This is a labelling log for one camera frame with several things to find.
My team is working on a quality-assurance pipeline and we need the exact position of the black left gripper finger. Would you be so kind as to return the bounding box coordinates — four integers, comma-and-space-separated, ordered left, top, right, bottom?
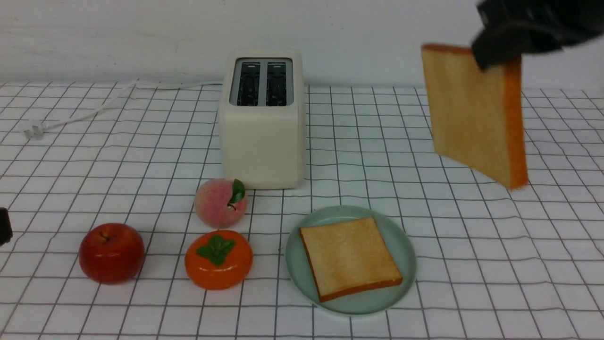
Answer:
0, 207, 13, 246

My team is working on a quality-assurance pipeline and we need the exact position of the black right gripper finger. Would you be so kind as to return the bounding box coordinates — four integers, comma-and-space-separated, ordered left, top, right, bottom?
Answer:
471, 28, 562, 70

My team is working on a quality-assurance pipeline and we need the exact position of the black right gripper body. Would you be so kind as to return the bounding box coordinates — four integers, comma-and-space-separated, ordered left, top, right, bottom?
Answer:
477, 0, 604, 48

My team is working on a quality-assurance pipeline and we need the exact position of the toast slice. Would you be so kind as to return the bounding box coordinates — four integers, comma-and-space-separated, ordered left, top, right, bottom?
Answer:
421, 43, 529, 190
299, 217, 403, 303

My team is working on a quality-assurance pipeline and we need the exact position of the red apple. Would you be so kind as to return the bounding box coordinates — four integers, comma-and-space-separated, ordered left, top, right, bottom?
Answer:
78, 222, 145, 285

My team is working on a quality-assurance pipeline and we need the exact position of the orange persimmon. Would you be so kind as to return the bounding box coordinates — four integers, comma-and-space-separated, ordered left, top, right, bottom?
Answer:
184, 229, 254, 290

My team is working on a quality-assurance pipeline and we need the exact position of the pink peach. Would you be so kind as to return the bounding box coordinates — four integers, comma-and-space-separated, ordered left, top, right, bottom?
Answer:
193, 178, 248, 229

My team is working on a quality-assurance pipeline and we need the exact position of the pale green plate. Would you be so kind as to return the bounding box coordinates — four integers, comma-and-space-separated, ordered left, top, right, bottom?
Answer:
284, 206, 417, 316

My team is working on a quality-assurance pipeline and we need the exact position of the white grid tablecloth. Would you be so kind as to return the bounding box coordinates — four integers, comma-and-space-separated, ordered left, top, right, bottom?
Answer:
0, 82, 604, 340

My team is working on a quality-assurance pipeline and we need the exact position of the cream white toaster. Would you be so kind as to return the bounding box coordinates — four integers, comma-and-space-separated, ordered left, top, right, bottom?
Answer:
217, 49, 307, 189

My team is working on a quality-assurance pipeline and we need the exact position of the white toaster power cord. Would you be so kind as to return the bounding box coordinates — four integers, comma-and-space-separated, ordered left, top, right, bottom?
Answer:
24, 80, 223, 140

